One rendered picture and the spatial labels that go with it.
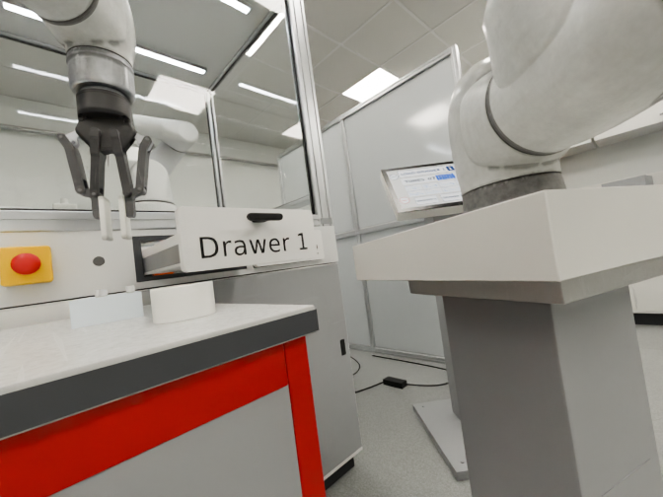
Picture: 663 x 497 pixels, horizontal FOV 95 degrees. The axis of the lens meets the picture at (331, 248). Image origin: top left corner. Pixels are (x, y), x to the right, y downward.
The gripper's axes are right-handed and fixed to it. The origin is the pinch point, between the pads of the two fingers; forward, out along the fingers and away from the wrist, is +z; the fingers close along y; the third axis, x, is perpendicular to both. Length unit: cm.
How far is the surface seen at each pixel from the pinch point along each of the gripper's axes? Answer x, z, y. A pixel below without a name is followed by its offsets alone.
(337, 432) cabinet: -49, 74, -49
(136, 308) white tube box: 5.9, 14.5, -3.3
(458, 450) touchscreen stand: -38, 88, -93
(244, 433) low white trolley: 29.4, 25.0, -16.4
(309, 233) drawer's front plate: -7.2, 4.2, -34.8
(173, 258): -6.2, 7.2, -7.1
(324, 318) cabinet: -50, 32, -49
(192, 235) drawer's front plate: 3.3, 4.0, -11.7
